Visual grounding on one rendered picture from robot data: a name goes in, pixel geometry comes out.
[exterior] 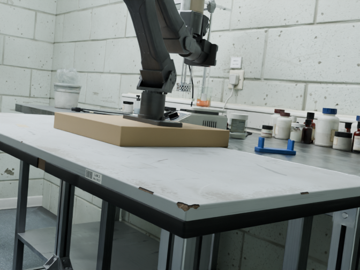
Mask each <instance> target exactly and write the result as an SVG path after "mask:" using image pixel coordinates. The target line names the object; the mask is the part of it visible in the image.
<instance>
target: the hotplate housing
mask: <svg viewBox="0 0 360 270"><path fill-rule="evenodd" d="M178 112H179V113H185V114H187V115H185V116H183V117H181V118H179V119H177V120H175V122H182V123H188V124H194V125H201V126H207V127H211V128H217V129H223V130H226V129H227V120H228V118H227V117H226V116H221V115H219V112H207V111H196V110H188V109H187V110H186V111H178Z"/></svg>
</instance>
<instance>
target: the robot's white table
mask: <svg viewBox="0 0 360 270"><path fill-rule="evenodd" d="M0 150H1V151H3V152H5V153H7V154H9V155H11V156H14V157H15V158H18V159H20V160H22V161H24V162H26V163H28V164H30V165H32V166H34V167H36V168H39V169H41V170H44V171H45V172H46V173H49V174H51V175H53V176H55V177H57V178H59V179H60V184H59V197H58V210H57V223H56V237H55V250H54V254H55V255H56V256H58V267H59V258H60V257H66V256H70V243H71V230H72V218H73V204H74V192H75V186H76V187H78V188H80V189H82V190H84V191H86V192H88V193H90V194H92V195H94V196H96V197H98V198H100V199H102V200H104V201H106V202H108V203H110V204H112V205H115V206H117V207H119V208H121V209H123V210H125V211H127V212H129V213H131V214H133V215H135V216H137V217H139V218H141V219H143V220H145V221H147V222H150V223H152V224H154V225H156V226H158V227H160V228H161V236H160V247H159V260H158V266H157V270H208V265H209V261H210V255H211V246H212V236H213V234H216V233H222V232H225V231H231V230H237V229H243V228H248V227H254V226H260V225H264V224H270V223H276V222H281V221H287V220H293V219H299V218H304V217H308V216H314V215H320V214H326V213H331V212H333V220H332V221H333V228H332V235H331V243H330V248H329V256H328V263H327V270H360V177H358V176H353V175H348V174H344V173H340V172H336V171H330V170H326V169H320V168H316V167H311V166H306V165H302V164H298V163H293V162H288V161H283V160H278V159H273V158H270V157H265V156H260V155H255V154H250V153H245V152H240V151H236V150H232V149H227V148H222V147H123V146H116V145H113V144H109V143H106V142H102V141H99V140H95V139H91V138H87V137H84V136H80V135H78V134H74V133H70V132H66V131H63V130H59V129H56V128H54V115H35V114H15V113H4V112H0ZM50 270H60V269H59V268H55V269H50Z"/></svg>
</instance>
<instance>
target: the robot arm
mask: <svg viewBox="0 0 360 270"><path fill-rule="evenodd" d="M123 1H124V3H125V4H126V7H127V9H128V11H129V14H130V16H131V19H132V23H133V27H134V31H135V33H136V37H137V40H138V44H139V49H140V54H141V66H142V68H141V69H140V70H139V71H140V77H139V79H140V80H139V82H138V84H137V90H142V91H143V92H142V93H141V101H140V112H139V114H138V115H126V114H124V115H123V118H124V119H129V120H132V121H137V122H142V123H147V124H152V125H156V126H168V127H178V128H182V126H183V123H181V122H180V123H179V122H173V121H168V120H165V116H164V108H165V101H166V94H168V93H172V90H173V87H174V85H175V83H176V79H177V73H176V69H175V64H174V60H173V59H171V58H170V54H179V55H180V56H181V57H184V64H187V65H189V66H198V67H201V66H203V67H208V68H209V67H211V66H216V53H217V52H218V47H219V46H218V45H217V44H212V43H211V42H209V41H207V40H206V39H203V36H205V35H206V33H207V31H208V28H209V22H208V21H209V17H207V16H205V15H203V14H201V13H199V12H194V11H193V10H181V11H180V13H179V12H178V10H177V7H176V5H175V2H174V0H123Z"/></svg>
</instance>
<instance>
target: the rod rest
mask: <svg viewBox="0 0 360 270"><path fill-rule="evenodd" d="M264 142H265V138H262V137H259V139H258V147H255V148H254V150H255V151H257V152H263V153H276V154H289V155H296V151H294V143H295V141H294V140H290V139H288V146H287V149H281V148H269V147H264Z"/></svg>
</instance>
